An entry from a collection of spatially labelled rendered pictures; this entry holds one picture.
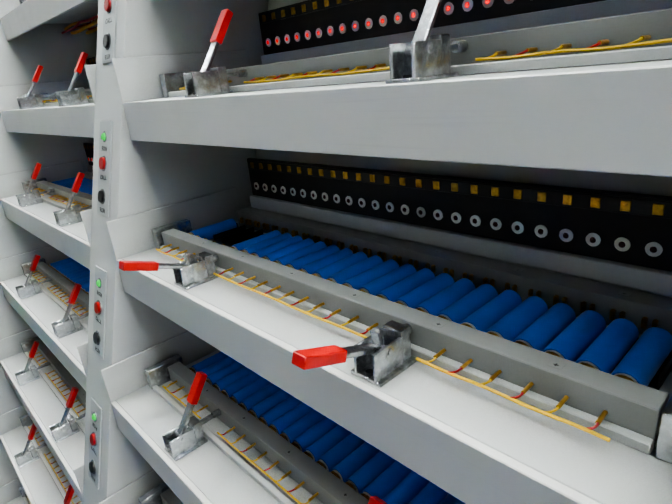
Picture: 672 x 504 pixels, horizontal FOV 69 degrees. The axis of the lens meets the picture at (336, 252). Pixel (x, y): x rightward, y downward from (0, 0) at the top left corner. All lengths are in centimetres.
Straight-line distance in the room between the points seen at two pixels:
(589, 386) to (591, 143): 13
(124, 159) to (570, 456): 57
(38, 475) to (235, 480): 82
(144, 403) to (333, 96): 50
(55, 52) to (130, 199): 75
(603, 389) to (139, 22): 61
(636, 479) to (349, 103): 26
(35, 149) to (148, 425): 85
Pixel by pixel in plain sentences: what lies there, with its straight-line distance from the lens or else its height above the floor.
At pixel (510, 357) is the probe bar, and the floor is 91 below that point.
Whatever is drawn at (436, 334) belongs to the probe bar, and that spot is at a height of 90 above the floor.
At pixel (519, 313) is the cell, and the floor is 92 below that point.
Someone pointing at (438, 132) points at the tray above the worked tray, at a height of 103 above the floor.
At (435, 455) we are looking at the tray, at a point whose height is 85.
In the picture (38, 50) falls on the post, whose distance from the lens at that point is 138.
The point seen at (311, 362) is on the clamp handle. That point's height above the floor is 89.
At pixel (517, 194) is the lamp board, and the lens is 44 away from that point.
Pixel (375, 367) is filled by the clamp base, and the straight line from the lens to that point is 33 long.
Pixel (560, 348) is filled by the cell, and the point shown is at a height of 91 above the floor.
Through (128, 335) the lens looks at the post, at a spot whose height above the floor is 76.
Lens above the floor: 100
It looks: 9 degrees down
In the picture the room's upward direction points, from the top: 6 degrees clockwise
